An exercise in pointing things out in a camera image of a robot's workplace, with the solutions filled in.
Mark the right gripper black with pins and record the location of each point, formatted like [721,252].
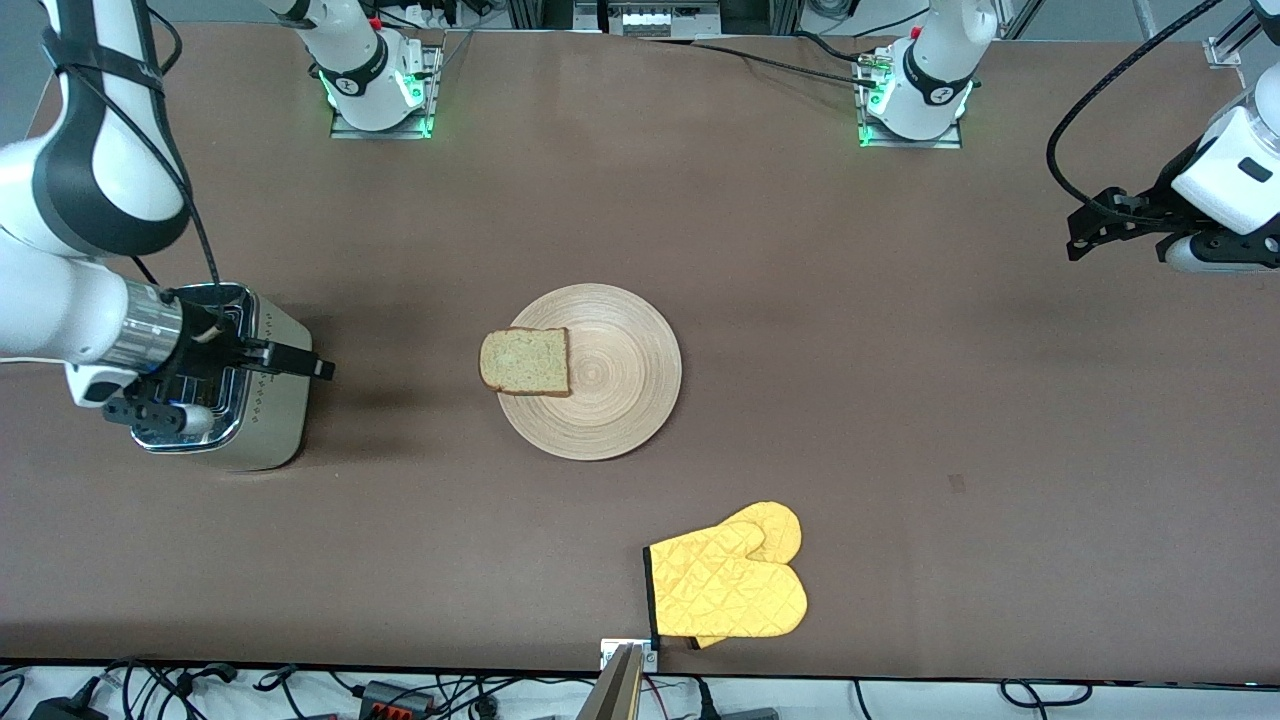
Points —
[213,350]

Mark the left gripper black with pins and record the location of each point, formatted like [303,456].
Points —
[1148,208]

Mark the brown bread slice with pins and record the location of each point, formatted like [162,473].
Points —
[525,362]

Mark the round wooden plate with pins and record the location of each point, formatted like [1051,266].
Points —
[620,390]

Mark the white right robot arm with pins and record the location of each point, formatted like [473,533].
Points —
[60,180]

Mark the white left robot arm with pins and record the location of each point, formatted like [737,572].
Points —
[925,80]

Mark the silver two-slot toaster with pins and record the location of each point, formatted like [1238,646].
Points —
[280,420]

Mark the black red connector block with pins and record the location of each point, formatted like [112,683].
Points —
[395,698]

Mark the black power adapter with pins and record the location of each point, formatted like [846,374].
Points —
[65,710]

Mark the yellow quilted oven mitt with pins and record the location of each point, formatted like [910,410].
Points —
[725,590]
[778,525]

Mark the white electrical device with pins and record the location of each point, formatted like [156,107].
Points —
[650,18]

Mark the black plug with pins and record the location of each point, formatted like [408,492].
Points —
[740,714]

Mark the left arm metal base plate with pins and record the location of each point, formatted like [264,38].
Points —
[940,144]

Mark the metal table corner bracket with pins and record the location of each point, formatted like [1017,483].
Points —
[1222,52]

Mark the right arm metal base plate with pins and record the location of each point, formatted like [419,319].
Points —
[350,133]

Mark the metal post mounting bracket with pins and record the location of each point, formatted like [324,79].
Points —
[607,650]

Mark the aluminium profile post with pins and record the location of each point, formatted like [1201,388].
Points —
[612,690]

